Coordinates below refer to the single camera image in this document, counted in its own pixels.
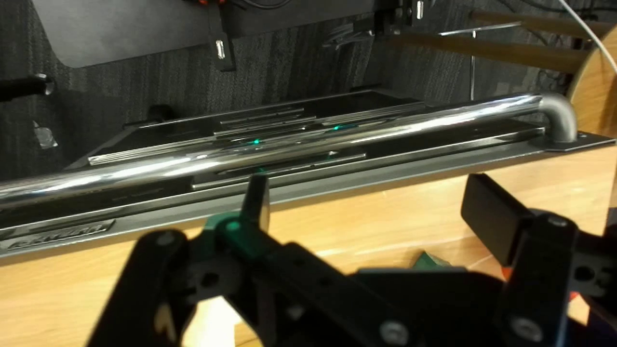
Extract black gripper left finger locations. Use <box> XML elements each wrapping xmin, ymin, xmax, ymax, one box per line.
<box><xmin>84</xmin><ymin>174</ymin><xmax>412</xmax><ymax>347</ymax></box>

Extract round wooden stool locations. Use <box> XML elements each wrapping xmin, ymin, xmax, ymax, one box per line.
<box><xmin>566</xmin><ymin>45</ymin><xmax>617</xmax><ymax>141</ymax></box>

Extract grey metal tool cart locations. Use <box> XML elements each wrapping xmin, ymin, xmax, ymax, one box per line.
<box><xmin>0</xmin><ymin>89</ymin><xmax>617</xmax><ymax>263</ymax></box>

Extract white cable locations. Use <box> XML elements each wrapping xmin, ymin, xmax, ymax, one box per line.
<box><xmin>554</xmin><ymin>0</ymin><xmax>617</xmax><ymax>58</ymax></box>

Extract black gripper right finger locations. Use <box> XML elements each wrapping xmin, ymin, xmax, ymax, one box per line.
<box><xmin>460</xmin><ymin>172</ymin><xmax>617</xmax><ymax>347</ymax></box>

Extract chrome cart handle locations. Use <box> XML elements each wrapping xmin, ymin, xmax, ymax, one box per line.
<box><xmin>0</xmin><ymin>93</ymin><xmax>578</xmax><ymax>209</ymax></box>

